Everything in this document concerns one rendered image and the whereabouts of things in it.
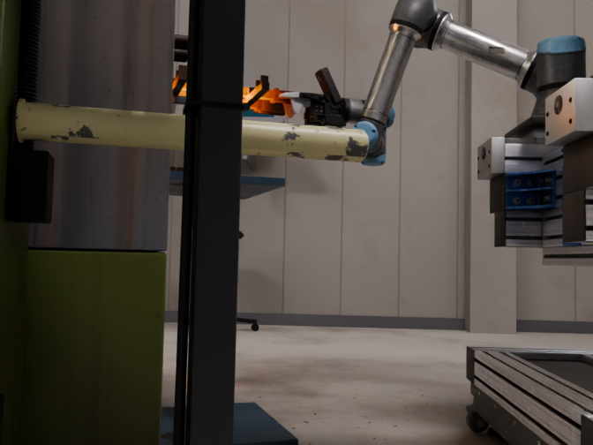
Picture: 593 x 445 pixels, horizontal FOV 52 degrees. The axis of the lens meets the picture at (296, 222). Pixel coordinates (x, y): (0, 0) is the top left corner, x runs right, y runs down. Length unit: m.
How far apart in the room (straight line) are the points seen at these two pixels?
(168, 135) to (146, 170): 0.23
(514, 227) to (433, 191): 2.80
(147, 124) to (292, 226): 3.53
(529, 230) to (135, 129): 1.08
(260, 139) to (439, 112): 3.71
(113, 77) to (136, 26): 0.09
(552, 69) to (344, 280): 2.83
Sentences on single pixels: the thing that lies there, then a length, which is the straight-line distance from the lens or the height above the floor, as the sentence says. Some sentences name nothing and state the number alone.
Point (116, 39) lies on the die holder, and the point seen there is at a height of 0.80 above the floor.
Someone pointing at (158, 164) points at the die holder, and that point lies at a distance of 1.01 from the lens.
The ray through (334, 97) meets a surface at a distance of 1.82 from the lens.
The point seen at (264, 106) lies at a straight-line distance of 1.88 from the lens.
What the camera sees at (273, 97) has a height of 0.91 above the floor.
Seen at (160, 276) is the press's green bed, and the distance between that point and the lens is 1.00.
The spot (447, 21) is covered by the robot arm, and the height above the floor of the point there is 1.16.
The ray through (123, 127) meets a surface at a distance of 0.78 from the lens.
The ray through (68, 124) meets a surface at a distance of 0.78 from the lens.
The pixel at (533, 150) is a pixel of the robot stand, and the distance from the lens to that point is 1.62.
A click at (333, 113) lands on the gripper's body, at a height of 0.89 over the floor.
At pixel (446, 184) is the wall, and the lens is 4.38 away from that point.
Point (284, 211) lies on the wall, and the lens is 4.28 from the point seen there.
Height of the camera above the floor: 0.46
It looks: 3 degrees up
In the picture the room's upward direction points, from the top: 1 degrees clockwise
